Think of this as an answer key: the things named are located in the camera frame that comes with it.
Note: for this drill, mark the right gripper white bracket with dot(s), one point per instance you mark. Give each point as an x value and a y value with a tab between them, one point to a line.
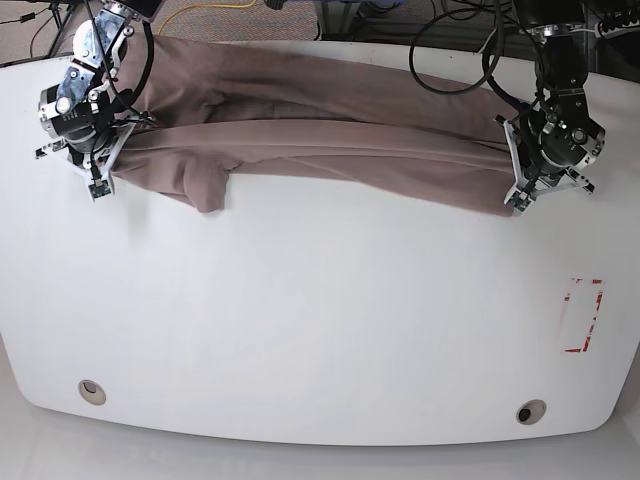
93	156

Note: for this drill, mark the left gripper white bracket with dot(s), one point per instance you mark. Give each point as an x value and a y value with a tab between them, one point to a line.
530	183

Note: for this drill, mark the mauve t-shirt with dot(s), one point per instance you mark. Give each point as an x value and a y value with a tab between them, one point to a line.
224	109

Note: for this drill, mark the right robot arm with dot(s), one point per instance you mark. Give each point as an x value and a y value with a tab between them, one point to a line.
86	114

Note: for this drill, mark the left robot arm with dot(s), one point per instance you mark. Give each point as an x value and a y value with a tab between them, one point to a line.
551	139

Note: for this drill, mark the red tape marking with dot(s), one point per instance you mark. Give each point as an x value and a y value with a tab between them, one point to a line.
579	314

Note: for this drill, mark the black tripod stand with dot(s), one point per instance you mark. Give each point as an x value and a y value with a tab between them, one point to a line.
59	20

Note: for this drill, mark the white power strip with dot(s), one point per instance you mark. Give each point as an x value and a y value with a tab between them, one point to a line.
616	26

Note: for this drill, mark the right table grommet hole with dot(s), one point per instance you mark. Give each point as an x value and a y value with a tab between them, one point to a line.
531	412

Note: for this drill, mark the table grommet hole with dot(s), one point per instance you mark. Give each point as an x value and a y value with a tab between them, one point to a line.
531	412
92	393

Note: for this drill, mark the left table grommet hole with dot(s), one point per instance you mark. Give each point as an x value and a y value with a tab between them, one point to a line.
92	393

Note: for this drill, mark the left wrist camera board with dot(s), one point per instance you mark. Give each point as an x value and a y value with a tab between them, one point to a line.
519	202

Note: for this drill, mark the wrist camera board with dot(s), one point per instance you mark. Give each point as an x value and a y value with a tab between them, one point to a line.
519	202
99	189

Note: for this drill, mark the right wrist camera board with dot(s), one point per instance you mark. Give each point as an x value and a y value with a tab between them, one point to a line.
99	189

